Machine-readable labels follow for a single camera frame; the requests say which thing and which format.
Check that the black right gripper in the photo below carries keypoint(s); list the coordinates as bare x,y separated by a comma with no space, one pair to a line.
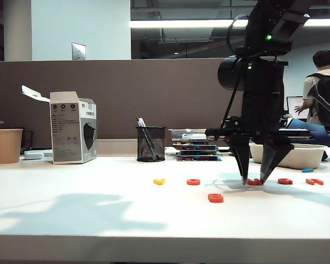
261,115

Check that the red letter u magnet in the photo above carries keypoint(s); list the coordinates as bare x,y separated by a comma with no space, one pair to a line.
253,182

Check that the red letter g magnet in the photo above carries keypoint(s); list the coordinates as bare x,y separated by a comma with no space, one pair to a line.
212,198

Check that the red letter n magnet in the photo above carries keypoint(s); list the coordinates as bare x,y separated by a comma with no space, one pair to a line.
317,182

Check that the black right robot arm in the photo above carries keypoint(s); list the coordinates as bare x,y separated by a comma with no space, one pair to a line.
261,74

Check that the red letter d magnet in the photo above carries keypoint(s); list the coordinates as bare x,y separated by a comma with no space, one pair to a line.
288,181

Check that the colourful letter magnet board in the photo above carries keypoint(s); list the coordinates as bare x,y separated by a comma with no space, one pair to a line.
196,148
198,153
195,143
199,158

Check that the red letter o magnet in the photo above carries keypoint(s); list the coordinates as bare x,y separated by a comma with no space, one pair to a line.
189,182

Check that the yellow letter v magnet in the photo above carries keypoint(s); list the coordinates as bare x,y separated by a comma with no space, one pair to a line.
159,182

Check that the beige pulp tray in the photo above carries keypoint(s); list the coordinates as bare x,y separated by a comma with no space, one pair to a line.
305,156

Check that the small blue magnet piece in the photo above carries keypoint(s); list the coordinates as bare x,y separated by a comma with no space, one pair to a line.
308,170

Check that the blue fabric bag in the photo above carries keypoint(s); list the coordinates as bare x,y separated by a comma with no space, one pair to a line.
319,136

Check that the white computer monitor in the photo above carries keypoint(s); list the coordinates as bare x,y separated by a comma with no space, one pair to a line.
294,103

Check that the black mesh pen holder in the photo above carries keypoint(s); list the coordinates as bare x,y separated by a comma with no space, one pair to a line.
151,145

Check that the person in beige shirt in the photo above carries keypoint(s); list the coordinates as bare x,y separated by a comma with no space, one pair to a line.
322,59

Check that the black silver pen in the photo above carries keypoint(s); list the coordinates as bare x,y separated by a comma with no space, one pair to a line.
140,122

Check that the brown desk partition panel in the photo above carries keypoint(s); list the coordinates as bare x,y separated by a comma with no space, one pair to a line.
154,90

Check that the white ceiling light strip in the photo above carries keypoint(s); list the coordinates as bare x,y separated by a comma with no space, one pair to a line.
167,23

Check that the white grey mask box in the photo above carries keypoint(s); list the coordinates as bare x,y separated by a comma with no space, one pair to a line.
66,129

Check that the small white device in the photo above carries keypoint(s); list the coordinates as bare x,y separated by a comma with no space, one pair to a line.
33,155

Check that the brown paper cup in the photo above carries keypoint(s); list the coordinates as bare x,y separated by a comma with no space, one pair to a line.
7,145

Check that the silver wall plate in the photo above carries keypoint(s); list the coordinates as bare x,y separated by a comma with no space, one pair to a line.
79,51

